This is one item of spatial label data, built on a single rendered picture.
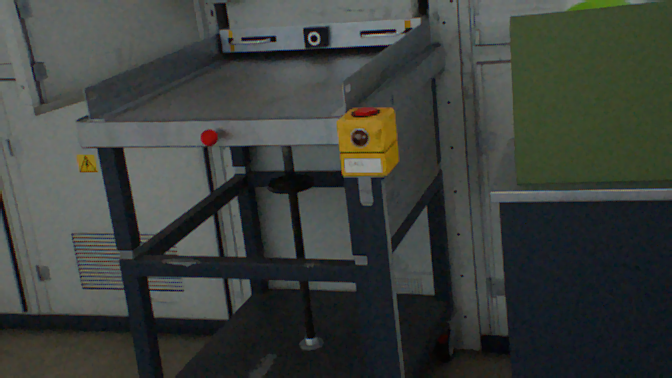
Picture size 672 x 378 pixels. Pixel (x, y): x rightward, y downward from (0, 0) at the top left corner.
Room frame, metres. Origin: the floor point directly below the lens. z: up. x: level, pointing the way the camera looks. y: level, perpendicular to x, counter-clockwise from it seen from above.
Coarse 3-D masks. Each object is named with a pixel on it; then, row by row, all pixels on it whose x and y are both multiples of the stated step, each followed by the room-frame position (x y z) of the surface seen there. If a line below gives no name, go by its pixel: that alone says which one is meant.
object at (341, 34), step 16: (416, 16) 2.38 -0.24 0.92; (224, 32) 2.54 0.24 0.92; (240, 32) 2.52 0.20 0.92; (256, 32) 2.51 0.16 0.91; (272, 32) 2.49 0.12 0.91; (288, 32) 2.47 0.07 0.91; (336, 32) 2.43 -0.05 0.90; (352, 32) 2.41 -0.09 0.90; (368, 32) 2.40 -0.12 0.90; (384, 32) 2.39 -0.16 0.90; (224, 48) 2.54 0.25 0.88; (256, 48) 2.51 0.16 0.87; (272, 48) 2.49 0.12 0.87; (288, 48) 2.48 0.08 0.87; (304, 48) 2.46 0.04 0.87
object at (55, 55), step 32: (0, 0) 2.10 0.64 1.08; (32, 0) 2.19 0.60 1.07; (64, 0) 2.26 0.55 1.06; (96, 0) 2.34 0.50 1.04; (128, 0) 2.43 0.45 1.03; (160, 0) 2.52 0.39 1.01; (192, 0) 2.63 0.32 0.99; (32, 32) 2.17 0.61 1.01; (64, 32) 2.24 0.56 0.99; (96, 32) 2.32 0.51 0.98; (128, 32) 2.41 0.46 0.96; (160, 32) 2.50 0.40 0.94; (192, 32) 2.61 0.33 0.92; (32, 64) 2.13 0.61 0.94; (64, 64) 2.23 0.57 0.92; (96, 64) 2.31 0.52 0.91; (128, 64) 2.39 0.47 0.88; (32, 96) 2.10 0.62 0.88; (64, 96) 2.21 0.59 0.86
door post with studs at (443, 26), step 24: (432, 0) 2.40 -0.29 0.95; (432, 24) 2.41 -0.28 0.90; (456, 24) 2.38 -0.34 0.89; (456, 48) 2.38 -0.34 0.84; (456, 72) 2.38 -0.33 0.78; (456, 96) 2.38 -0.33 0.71; (456, 120) 2.39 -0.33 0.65; (456, 144) 2.39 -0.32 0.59; (456, 168) 2.39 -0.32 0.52; (456, 192) 2.39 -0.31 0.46; (456, 216) 2.39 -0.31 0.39
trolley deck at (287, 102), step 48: (384, 48) 2.44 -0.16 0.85; (432, 48) 2.36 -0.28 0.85; (192, 96) 2.12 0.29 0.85; (240, 96) 2.06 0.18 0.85; (288, 96) 2.01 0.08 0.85; (336, 96) 1.95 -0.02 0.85; (384, 96) 1.90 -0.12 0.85; (96, 144) 1.96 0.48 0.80; (144, 144) 1.93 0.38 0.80; (192, 144) 1.89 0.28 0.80; (240, 144) 1.85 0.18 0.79; (288, 144) 1.81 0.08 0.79; (336, 144) 1.78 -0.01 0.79
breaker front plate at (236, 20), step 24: (240, 0) 2.53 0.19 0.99; (264, 0) 2.51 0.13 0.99; (288, 0) 2.48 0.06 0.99; (312, 0) 2.46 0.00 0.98; (336, 0) 2.44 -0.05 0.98; (360, 0) 2.42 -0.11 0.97; (384, 0) 2.40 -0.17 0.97; (408, 0) 2.37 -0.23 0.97; (240, 24) 2.53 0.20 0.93; (264, 24) 2.51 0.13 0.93; (288, 24) 2.49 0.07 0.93
